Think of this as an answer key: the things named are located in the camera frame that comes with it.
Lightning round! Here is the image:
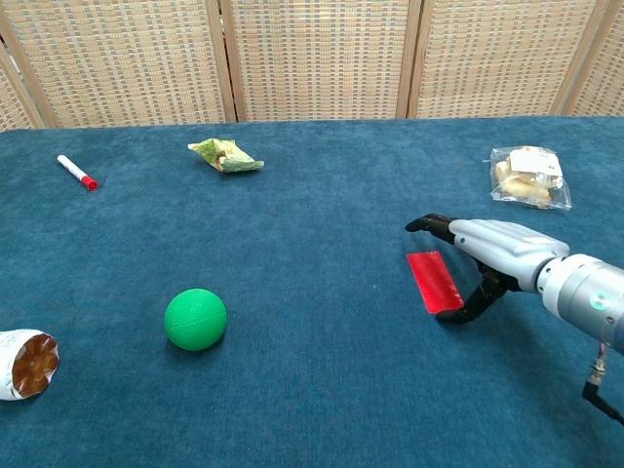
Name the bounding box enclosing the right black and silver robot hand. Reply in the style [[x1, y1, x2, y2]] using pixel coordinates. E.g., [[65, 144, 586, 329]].
[[405, 213, 570, 326]]

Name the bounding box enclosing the clear bag of biscuits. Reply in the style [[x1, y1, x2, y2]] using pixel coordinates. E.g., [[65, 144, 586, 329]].
[[488, 145, 573, 213]]

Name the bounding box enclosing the blue velvet table cloth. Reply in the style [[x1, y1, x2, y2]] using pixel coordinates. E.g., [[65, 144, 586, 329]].
[[0, 115, 624, 468]]

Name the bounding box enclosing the woven wooden folding screen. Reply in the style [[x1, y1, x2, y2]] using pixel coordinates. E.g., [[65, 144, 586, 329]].
[[0, 0, 624, 131]]

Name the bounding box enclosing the crumpled green snack packet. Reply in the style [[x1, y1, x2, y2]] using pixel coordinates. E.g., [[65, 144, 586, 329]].
[[187, 137, 265, 175]]

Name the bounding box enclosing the green ball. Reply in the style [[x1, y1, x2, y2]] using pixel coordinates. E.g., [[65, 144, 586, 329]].
[[164, 288, 229, 352]]

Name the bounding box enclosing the white marker with red cap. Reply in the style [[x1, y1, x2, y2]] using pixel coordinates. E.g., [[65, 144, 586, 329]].
[[57, 154, 99, 192]]

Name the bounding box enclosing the white labelled tea bottle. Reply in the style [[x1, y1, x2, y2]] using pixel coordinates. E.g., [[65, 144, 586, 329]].
[[0, 329, 60, 402]]

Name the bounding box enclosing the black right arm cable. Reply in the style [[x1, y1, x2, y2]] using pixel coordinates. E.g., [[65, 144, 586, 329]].
[[580, 340, 624, 426]]

